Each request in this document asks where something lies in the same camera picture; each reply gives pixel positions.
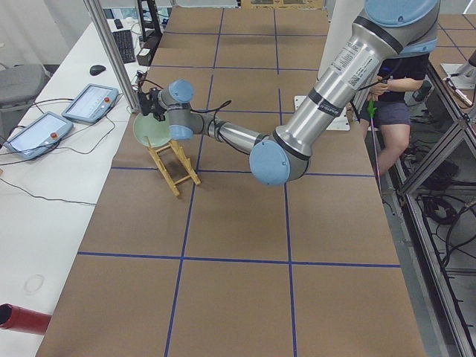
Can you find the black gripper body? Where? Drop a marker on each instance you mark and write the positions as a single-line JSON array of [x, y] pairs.
[[157, 106]]

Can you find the pale green ceramic plate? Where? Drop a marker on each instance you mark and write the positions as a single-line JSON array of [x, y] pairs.
[[151, 132]]

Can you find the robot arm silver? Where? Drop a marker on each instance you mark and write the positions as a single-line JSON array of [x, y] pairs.
[[383, 30]]

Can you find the wooden dish rack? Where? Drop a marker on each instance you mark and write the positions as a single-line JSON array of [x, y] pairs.
[[173, 164]]

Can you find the black box with label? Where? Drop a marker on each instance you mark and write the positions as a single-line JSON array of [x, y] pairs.
[[147, 51]]

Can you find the teach pendant far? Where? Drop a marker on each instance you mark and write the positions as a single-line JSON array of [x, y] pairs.
[[91, 104]]

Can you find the teach pendant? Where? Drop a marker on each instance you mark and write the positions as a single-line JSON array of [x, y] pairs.
[[40, 136], [91, 104]]

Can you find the black computer mouse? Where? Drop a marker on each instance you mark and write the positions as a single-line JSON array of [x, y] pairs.
[[96, 70]]

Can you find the black keyboard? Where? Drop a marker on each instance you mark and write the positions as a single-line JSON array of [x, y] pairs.
[[124, 42]]

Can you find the teach pendant near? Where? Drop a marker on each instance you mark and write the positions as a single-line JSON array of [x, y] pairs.
[[40, 136]]

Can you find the grey office chair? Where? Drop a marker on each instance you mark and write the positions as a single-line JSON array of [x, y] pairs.
[[20, 86]]

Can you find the brown paper table cover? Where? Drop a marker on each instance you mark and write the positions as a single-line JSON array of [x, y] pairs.
[[235, 268]]

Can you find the seated person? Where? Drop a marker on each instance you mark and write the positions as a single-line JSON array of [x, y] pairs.
[[395, 78]]

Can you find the red cylinder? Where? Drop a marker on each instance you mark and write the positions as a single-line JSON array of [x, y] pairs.
[[20, 319]]

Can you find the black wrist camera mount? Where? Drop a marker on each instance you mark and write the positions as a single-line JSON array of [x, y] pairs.
[[146, 100]]

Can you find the aluminium frame post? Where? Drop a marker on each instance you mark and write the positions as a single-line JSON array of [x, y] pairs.
[[102, 26]]

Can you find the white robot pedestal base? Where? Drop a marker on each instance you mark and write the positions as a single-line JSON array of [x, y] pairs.
[[327, 121]]

